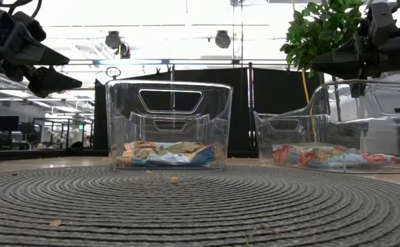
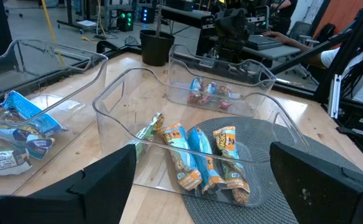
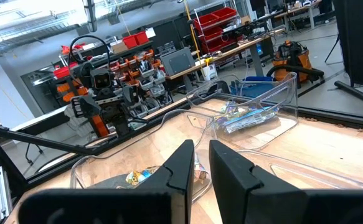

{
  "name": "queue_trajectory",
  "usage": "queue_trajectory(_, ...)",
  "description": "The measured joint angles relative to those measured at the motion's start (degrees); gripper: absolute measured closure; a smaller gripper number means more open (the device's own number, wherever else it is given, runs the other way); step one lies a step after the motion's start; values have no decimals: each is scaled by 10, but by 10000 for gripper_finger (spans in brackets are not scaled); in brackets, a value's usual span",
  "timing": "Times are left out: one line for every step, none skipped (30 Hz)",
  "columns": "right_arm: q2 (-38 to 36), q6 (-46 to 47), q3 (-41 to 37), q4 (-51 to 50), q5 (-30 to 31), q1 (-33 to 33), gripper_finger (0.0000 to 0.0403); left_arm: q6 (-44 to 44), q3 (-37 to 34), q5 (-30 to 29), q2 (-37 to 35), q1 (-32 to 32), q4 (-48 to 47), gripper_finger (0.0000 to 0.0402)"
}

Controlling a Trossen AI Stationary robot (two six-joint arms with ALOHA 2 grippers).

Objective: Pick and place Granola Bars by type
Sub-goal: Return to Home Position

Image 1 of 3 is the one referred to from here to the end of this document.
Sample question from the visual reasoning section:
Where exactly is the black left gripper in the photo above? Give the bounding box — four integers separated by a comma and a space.
0, 12, 83, 99

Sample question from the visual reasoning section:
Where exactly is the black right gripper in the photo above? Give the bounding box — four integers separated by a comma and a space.
311, 32, 400, 99

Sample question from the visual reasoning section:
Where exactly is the red granola bar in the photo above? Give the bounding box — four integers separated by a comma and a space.
333, 145, 400, 168
271, 142, 341, 169

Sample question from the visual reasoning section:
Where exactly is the green potted plant black pot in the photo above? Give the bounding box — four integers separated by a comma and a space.
279, 0, 370, 121

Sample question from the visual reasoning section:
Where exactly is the black computer monitor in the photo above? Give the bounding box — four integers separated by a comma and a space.
0, 115, 20, 133

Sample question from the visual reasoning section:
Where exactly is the black round ceiling spotlight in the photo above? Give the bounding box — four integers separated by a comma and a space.
104, 30, 122, 50
117, 41, 132, 60
214, 30, 232, 49

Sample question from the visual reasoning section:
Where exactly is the black curtain partition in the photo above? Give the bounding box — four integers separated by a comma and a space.
94, 67, 321, 159

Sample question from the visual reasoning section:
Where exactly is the clear plastic bin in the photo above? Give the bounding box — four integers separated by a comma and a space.
104, 79, 234, 171
253, 79, 400, 175

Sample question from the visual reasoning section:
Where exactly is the grey round woven placemat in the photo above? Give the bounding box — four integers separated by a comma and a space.
0, 164, 400, 247

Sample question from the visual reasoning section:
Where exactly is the yellow hanging cable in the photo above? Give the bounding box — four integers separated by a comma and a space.
291, 0, 319, 143

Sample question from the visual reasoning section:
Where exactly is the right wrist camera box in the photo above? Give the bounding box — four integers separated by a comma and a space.
366, 1, 399, 46

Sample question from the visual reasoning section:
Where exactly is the black workstation frame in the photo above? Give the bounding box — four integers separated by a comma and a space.
31, 117, 94, 149

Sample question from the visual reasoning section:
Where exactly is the black metal table frame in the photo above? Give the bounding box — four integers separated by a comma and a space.
0, 148, 261, 163

